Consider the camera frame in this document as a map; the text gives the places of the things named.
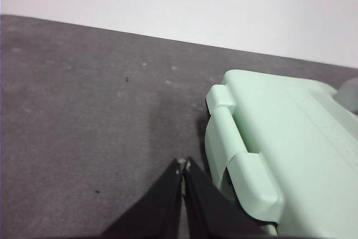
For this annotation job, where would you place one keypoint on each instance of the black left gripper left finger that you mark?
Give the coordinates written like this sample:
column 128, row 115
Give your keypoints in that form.
column 156, row 211

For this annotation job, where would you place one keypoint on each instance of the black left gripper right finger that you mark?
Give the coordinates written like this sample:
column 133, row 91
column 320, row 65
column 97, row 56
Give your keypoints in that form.
column 207, row 211

